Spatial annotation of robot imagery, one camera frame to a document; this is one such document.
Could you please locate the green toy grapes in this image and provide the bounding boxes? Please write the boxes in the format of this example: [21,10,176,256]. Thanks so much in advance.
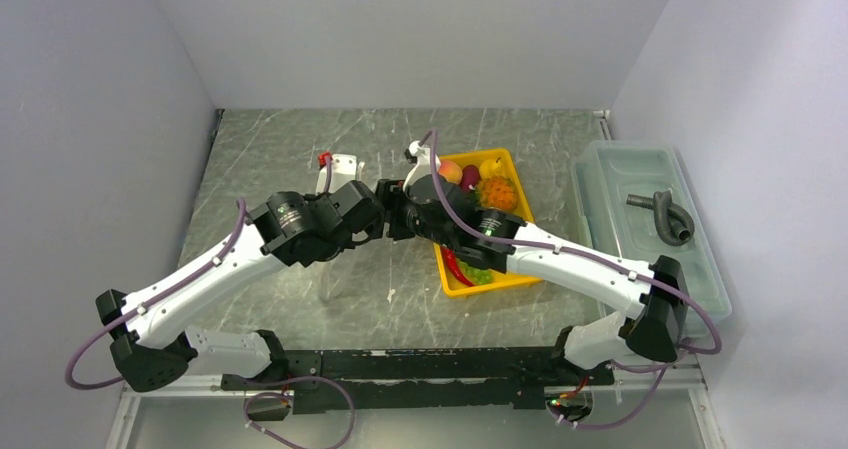
[462,267,494,286]

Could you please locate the orange toy pineapple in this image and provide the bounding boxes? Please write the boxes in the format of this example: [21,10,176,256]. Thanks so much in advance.
[475,176,519,212]

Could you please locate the clear plastic storage box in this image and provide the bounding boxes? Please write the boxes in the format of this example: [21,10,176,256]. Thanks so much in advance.
[572,141,732,324]

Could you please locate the purple toy eggplant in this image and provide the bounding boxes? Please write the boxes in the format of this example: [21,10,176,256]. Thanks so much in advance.
[459,164,482,193]

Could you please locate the toy peach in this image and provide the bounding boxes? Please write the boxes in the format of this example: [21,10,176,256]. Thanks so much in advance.
[438,159,463,185]

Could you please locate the yellow plastic tray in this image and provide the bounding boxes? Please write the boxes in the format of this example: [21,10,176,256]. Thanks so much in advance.
[430,147,543,300]

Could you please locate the red toy chili pepper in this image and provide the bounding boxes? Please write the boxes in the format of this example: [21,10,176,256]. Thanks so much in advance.
[440,246,475,287]

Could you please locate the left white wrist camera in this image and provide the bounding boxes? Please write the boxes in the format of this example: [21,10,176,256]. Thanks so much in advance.
[316,152,364,194]

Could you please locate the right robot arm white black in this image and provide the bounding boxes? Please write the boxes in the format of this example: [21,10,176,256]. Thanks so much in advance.
[376,178,687,384]

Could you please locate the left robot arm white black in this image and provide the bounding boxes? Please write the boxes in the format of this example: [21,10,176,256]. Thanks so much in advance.
[97,181,385,392]

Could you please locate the grey corrugated hose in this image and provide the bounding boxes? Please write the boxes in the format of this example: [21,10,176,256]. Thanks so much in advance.
[625,189,696,248]

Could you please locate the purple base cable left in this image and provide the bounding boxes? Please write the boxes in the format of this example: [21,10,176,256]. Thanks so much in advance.
[242,374,356,449]

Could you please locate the yellow toy pear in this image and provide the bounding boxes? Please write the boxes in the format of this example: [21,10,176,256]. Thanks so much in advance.
[479,157,506,179]

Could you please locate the black base frame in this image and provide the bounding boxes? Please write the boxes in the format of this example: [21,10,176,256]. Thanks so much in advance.
[220,347,614,415]

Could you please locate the clear dotted zip top bag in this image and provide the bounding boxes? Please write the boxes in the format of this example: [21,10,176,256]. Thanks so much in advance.
[309,232,384,304]

